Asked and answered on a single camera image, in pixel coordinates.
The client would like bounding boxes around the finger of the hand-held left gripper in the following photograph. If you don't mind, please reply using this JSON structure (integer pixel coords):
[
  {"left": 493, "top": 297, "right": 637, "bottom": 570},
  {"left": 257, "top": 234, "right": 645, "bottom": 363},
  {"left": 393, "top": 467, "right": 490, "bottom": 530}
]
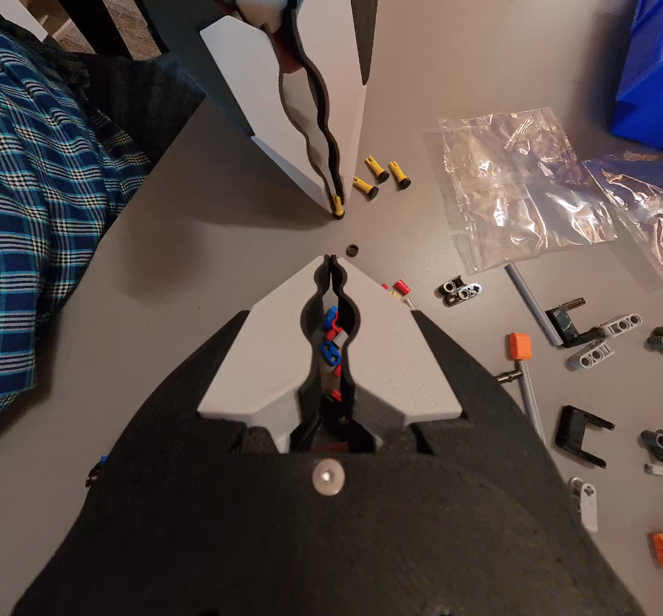
[
  {"left": 199, "top": 15, "right": 337, "bottom": 215},
  {"left": 290, "top": 0, "right": 369, "bottom": 212}
]

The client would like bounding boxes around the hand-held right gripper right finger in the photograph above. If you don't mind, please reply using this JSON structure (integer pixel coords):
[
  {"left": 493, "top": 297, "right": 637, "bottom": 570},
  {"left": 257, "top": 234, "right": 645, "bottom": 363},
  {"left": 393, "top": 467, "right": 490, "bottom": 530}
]
[{"left": 331, "top": 255, "right": 463, "bottom": 455}]

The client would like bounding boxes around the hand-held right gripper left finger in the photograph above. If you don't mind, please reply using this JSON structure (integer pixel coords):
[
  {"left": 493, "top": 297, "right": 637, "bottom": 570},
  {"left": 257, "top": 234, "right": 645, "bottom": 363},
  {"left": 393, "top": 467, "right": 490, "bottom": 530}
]
[{"left": 197, "top": 255, "right": 332, "bottom": 455}]

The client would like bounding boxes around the grey lego axle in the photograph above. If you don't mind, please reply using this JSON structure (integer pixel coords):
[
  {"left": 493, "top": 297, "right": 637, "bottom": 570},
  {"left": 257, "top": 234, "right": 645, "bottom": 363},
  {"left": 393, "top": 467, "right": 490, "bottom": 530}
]
[
  {"left": 519, "top": 359, "right": 546, "bottom": 443},
  {"left": 505, "top": 264, "right": 563, "bottom": 348}
]

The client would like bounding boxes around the black u-shaped lego piece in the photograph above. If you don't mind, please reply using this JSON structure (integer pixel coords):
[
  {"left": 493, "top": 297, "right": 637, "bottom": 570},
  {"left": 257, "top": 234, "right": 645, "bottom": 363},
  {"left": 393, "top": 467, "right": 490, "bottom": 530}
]
[
  {"left": 544, "top": 297, "right": 607, "bottom": 350},
  {"left": 554, "top": 405, "right": 616, "bottom": 469}
]

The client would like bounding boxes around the light grey lego beam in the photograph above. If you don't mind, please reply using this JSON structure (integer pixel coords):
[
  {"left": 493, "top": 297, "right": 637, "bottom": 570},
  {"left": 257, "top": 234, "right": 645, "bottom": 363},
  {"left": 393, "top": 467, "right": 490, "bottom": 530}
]
[
  {"left": 567, "top": 339, "right": 616, "bottom": 370},
  {"left": 598, "top": 314, "right": 643, "bottom": 337}
]

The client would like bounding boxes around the white lego beam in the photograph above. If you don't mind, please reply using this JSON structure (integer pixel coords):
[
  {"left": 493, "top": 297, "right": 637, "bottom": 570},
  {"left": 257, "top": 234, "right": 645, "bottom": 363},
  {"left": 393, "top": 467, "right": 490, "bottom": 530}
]
[{"left": 568, "top": 476, "right": 599, "bottom": 533}]

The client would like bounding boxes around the dark cloth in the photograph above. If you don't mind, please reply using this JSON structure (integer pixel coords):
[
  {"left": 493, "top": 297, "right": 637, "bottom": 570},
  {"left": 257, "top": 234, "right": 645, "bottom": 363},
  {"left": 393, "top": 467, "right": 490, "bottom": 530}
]
[{"left": 78, "top": 51, "right": 208, "bottom": 166}]

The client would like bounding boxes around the clear plastic bag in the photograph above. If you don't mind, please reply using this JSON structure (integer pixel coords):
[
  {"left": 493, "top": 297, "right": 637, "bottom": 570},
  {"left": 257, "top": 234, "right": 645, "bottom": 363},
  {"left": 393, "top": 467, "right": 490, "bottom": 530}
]
[
  {"left": 438, "top": 107, "right": 618, "bottom": 275},
  {"left": 583, "top": 152, "right": 663, "bottom": 269}
]

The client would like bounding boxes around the blue plaid shirt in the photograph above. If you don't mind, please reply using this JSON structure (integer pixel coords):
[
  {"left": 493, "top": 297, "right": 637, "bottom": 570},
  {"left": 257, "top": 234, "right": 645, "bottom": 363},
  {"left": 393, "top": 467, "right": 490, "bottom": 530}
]
[{"left": 0, "top": 20, "right": 156, "bottom": 415}]

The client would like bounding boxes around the white panel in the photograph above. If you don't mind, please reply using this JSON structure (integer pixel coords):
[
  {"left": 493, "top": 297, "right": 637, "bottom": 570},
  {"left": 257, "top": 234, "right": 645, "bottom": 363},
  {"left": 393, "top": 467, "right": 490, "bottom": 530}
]
[{"left": 0, "top": 0, "right": 50, "bottom": 41}]

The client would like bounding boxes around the blue plastic bin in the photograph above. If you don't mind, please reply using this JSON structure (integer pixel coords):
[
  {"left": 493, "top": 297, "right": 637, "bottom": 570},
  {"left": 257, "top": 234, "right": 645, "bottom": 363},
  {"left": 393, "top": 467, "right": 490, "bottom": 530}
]
[{"left": 608, "top": 0, "right": 663, "bottom": 149}]

